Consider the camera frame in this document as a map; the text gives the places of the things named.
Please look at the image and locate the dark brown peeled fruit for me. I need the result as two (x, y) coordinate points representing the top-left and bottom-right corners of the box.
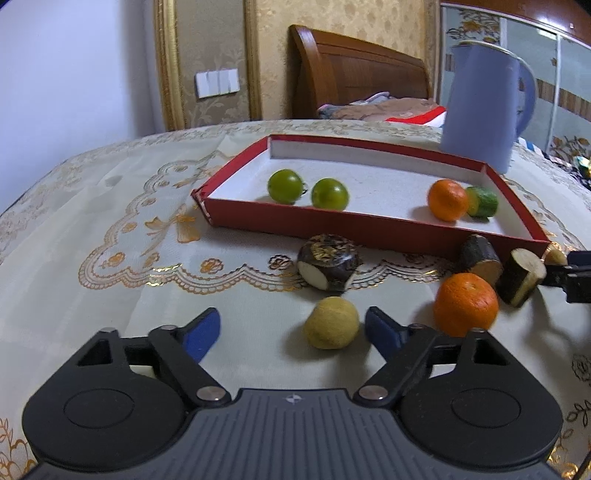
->
(297, 234), (362, 292)

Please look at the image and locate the yellow round fruit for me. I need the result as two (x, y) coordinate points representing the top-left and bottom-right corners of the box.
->
(304, 296), (360, 350)

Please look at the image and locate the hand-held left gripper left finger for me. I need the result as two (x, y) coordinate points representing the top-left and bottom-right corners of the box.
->
(81, 307), (232, 409)

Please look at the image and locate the dark patterned cloth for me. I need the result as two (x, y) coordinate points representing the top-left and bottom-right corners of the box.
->
(547, 145), (591, 192)

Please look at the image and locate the white wall light switch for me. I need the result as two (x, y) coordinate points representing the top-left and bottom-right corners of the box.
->
(195, 69), (241, 99)

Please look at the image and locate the blue electric kettle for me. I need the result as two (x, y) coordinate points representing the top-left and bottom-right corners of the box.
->
(438, 39), (537, 175)

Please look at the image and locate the brown striped blanket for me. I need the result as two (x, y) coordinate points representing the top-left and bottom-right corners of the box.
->
(339, 95), (548, 155)

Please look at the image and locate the round green fruit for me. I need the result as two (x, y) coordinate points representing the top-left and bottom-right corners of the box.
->
(311, 178), (349, 212)

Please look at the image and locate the red cardboard tray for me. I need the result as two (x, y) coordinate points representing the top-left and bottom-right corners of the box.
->
(191, 134), (552, 263)

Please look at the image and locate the floral sliding door wardrobe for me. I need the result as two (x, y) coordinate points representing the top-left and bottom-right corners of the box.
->
(438, 0), (591, 160)

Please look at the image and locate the wooden bed headboard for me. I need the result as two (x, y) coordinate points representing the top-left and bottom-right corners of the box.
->
(289, 24), (432, 120)

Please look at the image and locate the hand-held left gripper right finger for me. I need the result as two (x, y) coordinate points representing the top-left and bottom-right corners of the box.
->
(355, 306), (509, 408)

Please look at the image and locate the green fruit with stem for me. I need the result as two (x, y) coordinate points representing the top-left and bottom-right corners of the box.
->
(268, 168), (306, 205)

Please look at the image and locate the cream gold patterned tablecloth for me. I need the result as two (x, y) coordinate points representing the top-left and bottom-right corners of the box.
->
(0, 119), (591, 480)

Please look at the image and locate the green cucumber piece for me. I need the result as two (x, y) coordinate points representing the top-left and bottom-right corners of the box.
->
(465, 185), (499, 219)

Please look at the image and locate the orange tangerine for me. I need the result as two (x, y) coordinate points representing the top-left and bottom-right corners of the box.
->
(427, 178), (469, 222)
(433, 272), (500, 337)

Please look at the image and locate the gold wall moulding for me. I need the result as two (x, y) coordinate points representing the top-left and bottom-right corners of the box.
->
(154, 0), (188, 132)
(244, 0), (264, 121)

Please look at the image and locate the dark eggplant piece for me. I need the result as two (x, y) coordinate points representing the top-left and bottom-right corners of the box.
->
(458, 234), (504, 284)
(496, 248), (548, 308)

